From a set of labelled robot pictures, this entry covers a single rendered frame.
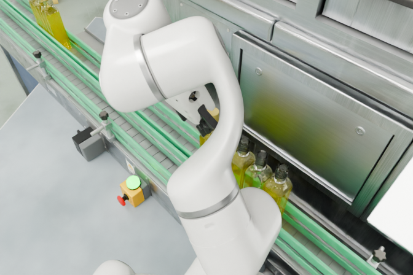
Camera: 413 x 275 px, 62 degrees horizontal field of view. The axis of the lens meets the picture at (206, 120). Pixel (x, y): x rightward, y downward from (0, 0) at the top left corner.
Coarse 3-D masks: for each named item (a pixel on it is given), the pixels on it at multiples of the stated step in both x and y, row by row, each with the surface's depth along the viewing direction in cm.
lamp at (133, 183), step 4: (132, 176) 114; (136, 176) 114; (128, 180) 112; (132, 180) 112; (136, 180) 113; (128, 184) 112; (132, 184) 112; (136, 184) 112; (140, 184) 115; (128, 188) 113; (132, 188) 113; (136, 188) 113
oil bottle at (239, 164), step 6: (234, 156) 90; (246, 156) 89; (252, 156) 90; (234, 162) 91; (240, 162) 89; (246, 162) 89; (252, 162) 91; (234, 168) 92; (240, 168) 90; (234, 174) 94; (240, 174) 92; (240, 180) 94; (240, 186) 95
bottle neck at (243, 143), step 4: (244, 136) 88; (240, 140) 87; (244, 140) 88; (248, 140) 87; (240, 144) 86; (244, 144) 86; (248, 144) 86; (240, 148) 87; (244, 148) 87; (248, 148) 87; (240, 152) 88; (244, 152) 88; (248, 152) 89; (240, 156) 89; (244, 156) 89
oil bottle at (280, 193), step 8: (272, 176) 86; (264, 184) 86; (272, 184) 84; (280, 184) 84; (288, 184) 84; (272, 192) 85; (280, 192) 84; (288, 192) 87; (280, 200) 85; (280, 208) 90
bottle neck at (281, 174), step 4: (280, 164) 82; (284, 164) 82; (276, 168) 82; (280, 168) 83; (284, 168) 83; (288, 168) 81; (276, 172) 82; (280, 172) 81; (284, 172) 80; (276, 176) 83; (280, 176) 82; (284, 176) 82; (276, 180) 84; (280, 180) 83; (284, 180) 83
